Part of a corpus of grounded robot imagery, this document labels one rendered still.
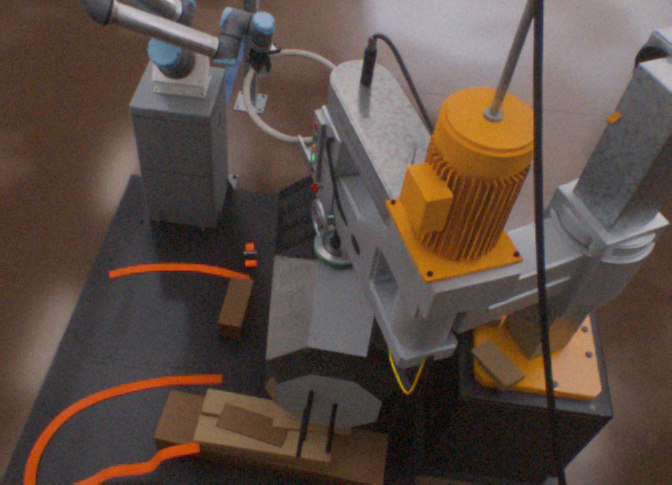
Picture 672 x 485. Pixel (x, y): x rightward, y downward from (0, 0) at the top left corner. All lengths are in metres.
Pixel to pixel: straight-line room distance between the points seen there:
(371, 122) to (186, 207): 1.99
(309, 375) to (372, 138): 0.98
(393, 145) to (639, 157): 0.69
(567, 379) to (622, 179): 0.98
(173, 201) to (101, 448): 1.38
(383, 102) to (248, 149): 2.36
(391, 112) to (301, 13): 3.67
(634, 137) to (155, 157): 2.43
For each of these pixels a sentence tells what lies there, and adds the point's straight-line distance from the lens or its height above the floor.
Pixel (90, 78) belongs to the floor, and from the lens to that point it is 5.11.
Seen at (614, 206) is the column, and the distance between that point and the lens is 2.16.
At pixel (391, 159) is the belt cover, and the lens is 1.99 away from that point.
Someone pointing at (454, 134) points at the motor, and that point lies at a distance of 1.50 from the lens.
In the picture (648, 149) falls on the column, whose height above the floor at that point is 1.88.
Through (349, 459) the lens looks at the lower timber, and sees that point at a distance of 3.13.
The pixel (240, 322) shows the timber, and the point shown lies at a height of 0.14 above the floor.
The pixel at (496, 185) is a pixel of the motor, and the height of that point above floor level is 2.00.
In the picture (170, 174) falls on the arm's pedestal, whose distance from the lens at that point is 3.73.
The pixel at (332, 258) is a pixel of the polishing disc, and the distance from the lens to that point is 2.76.
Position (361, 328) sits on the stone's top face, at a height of 0.82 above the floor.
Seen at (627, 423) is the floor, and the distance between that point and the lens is 3.80.
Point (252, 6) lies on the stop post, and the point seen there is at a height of 0.77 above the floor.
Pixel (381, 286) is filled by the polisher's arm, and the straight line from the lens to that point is 2.23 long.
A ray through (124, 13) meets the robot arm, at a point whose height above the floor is 1.56.
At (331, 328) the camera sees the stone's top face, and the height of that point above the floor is 0.82.
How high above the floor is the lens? 3.04
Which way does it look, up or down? 50 degrees down
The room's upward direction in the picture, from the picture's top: 8 degrees clockwise
